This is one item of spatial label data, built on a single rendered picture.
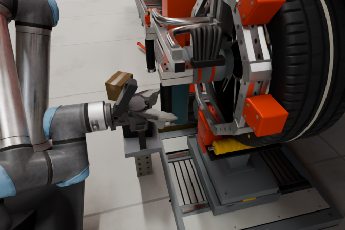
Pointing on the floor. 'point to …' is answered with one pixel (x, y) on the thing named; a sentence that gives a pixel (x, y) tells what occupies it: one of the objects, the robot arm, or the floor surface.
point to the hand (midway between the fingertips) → (172, 100)
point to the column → (144, 165)
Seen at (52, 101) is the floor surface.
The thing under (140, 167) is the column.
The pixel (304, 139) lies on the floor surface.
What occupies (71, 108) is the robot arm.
